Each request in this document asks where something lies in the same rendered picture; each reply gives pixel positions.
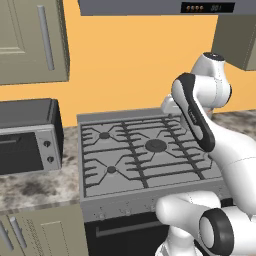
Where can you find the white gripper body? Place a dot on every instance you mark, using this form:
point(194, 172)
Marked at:
point(170, 105)

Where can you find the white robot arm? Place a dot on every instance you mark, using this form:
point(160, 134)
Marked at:
point(236, 156)

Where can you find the grey gas hob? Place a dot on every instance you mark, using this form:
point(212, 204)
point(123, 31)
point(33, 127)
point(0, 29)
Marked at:
point(133, 186)

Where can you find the grey hob knob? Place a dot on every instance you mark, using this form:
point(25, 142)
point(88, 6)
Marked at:
point(127, 212)
point(101, 216)
point(153, 208)

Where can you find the grey range hood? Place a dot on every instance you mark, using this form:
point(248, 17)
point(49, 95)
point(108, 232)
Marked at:
point(133, 6)

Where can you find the black toaster oven knob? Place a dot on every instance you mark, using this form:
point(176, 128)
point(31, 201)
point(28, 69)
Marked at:
point(47, 144)
point(50, 159)

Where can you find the black and silver toaster oven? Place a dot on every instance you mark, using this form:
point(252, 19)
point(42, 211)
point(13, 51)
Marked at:
point(26, 113)

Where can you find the black oven door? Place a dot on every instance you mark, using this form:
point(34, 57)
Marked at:
point(133, 245)

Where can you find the olive wall cupboard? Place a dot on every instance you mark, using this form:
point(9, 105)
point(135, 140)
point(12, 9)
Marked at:
point(233, 40)

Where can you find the olive wall cupboard door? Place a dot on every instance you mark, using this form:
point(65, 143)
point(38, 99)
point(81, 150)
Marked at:
point(20, 40)

